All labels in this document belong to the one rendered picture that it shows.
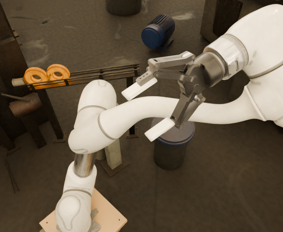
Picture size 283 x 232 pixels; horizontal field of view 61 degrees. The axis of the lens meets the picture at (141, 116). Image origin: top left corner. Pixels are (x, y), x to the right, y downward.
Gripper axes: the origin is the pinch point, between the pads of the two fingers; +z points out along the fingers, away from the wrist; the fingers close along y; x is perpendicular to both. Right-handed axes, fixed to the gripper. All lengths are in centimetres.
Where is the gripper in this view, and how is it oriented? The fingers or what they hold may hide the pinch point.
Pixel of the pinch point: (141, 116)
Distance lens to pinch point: 52.4
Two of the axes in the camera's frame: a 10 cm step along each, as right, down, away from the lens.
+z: -8.1, 5.7, -1.3
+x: -4.7, -5.0, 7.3
